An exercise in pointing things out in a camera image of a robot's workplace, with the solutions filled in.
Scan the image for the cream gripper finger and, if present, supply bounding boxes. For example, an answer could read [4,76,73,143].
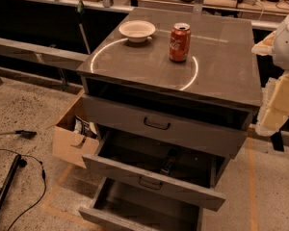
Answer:
[251,31,276,56]
[255,71,289,137]

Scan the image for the red coke can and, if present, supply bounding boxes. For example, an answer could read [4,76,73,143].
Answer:
[170,22,191,63]

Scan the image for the grey drawer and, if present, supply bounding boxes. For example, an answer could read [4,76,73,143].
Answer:
[79,177,202,231]
[83,130,225,211]
[82,94,247,158]

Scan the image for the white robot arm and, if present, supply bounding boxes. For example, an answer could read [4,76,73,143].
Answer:
[251,14,289,137]

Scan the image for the grey top drawer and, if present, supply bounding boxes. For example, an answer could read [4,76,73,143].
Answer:
[82,94,247,158]

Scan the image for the grey drawer cabinet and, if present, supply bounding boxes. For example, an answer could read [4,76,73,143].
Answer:
[76,7,264,231]

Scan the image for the dark object in middle drawer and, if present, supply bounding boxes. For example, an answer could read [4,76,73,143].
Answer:
[160,148,180,175]

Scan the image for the grey bottom drawer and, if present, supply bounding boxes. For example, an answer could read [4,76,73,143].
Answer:
[79,177,202,231]

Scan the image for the white bowl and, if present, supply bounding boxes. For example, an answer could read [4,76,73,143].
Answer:
[118,20,155,42]

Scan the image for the cardboard box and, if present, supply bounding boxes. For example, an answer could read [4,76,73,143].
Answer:
[52,90,99,167]

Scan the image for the black-tipped tool on floor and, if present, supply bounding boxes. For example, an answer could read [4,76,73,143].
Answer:
[0,130,37,140]

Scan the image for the black bar on floor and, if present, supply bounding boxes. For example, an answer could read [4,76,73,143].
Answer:
[0,155,22,211]

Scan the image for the green-handled stick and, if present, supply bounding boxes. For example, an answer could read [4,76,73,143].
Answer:
[75,1,91,54]

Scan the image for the black cable on floor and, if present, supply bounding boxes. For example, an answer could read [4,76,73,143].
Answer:
[0,147,48,231]

